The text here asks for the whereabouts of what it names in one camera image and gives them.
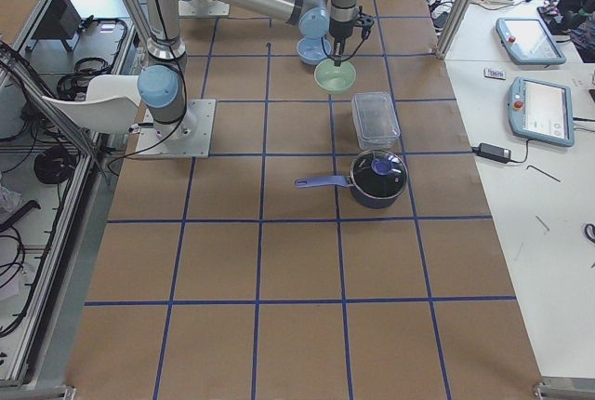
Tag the blue bowl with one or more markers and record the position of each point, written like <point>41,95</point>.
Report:
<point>312,51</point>

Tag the green bowl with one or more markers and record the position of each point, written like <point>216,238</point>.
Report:
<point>335,79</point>

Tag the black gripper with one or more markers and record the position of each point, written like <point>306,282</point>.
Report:
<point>339,33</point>

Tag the blue pot with glass lid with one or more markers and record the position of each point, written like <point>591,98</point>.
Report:
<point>376,179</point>

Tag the teach pendant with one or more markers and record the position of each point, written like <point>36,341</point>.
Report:
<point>541,111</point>
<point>528,42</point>

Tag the small blue white box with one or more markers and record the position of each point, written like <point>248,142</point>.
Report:
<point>496,74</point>

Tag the white plastic chair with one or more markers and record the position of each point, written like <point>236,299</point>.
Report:
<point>111,104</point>

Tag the aluminium frame post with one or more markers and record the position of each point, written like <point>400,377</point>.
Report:
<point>451,27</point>

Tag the lower teach pendant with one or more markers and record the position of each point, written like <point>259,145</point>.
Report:
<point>541,111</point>

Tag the clear plastic container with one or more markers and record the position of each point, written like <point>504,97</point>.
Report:
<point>375,120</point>

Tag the upper teach pendant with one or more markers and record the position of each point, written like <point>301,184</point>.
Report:
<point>528,42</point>

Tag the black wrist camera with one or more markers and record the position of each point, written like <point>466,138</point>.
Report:
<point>364,22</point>

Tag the black allen key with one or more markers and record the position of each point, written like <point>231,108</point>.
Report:
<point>543,172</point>

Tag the black power adapter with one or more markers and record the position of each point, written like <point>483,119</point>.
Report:
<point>492,152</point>

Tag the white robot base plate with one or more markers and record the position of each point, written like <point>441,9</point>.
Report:
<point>191,139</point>

